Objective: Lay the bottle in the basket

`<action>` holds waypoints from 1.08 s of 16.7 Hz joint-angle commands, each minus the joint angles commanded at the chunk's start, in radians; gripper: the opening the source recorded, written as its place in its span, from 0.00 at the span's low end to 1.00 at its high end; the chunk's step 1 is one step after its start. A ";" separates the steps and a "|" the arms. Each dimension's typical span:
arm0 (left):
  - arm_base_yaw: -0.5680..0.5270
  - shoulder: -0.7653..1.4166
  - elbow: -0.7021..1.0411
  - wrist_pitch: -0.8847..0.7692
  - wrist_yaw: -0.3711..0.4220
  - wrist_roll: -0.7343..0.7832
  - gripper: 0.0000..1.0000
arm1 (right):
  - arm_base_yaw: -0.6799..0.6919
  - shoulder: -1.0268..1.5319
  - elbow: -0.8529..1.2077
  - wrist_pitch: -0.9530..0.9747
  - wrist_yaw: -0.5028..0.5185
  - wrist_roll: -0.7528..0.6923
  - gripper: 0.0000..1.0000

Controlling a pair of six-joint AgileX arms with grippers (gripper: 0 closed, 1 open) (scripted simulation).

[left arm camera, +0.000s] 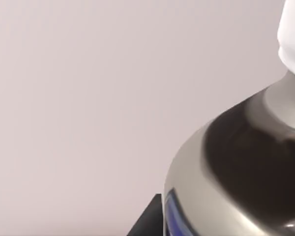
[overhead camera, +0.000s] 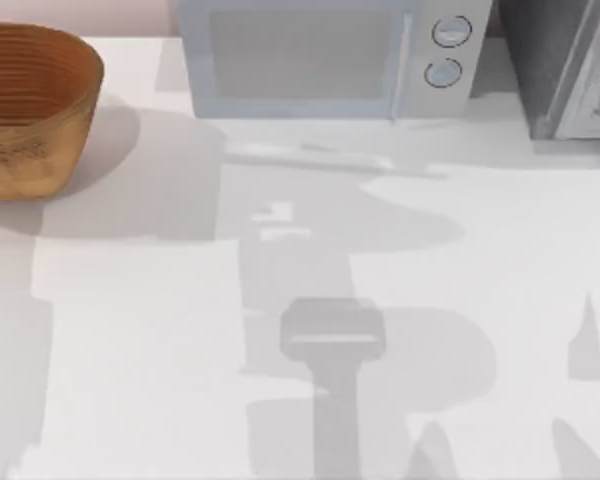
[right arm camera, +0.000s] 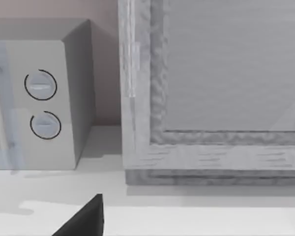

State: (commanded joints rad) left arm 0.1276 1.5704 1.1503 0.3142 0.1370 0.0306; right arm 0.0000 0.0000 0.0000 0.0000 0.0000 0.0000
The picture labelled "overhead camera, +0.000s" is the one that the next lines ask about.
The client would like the microwave oven door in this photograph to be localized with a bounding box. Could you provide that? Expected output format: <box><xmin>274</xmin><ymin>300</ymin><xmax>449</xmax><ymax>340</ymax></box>
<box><xmin>176</xmin><ymin>0</ymin><xmax>423</xmax><ymax>121</ymax></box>

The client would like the pale microwave oven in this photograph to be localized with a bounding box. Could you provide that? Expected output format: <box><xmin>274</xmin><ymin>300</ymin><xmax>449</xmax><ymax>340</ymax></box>
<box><xmin>175</xmin><ymin>0</ymin><xmax>494</xmax><ymax>122</ymax></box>

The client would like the round microwave knob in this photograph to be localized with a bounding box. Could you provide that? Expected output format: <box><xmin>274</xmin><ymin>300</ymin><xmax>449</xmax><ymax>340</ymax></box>
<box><xmin>431</xmin><ymin>14</ymin><xmax>474</xmax><ymax>49</ymax></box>
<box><xmin>423</xmin><ymin>56</ymin><xmax>464</xmax><ymax>90</ymax></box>

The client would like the brown wooden basket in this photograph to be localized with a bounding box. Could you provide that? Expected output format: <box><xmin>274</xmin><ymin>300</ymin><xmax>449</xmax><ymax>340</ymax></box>
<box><xmin>0</xmin><ymin>23</ymin><xmax>105</xmax><ymax>202</ymax></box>

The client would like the microwave door handle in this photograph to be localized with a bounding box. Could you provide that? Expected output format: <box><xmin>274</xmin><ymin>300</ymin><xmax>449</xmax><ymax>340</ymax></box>
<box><xmin>391</xmin><ymin>12</ymin><xmax>413</xmax><ymax>124</ymax></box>

